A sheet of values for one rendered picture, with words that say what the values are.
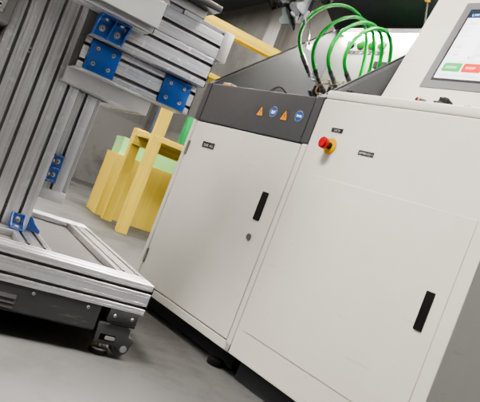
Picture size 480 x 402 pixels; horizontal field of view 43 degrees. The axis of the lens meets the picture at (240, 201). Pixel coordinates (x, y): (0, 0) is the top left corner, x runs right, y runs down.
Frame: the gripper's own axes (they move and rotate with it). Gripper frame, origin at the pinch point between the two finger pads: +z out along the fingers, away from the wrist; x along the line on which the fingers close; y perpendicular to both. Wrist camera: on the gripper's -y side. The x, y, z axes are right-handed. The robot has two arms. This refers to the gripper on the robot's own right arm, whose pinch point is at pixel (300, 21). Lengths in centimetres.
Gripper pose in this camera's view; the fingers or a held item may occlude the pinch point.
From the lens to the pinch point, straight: 224.5
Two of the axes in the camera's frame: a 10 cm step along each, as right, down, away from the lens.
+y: -7.3, -2.8, -6.2
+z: -3.6, 9.3, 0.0
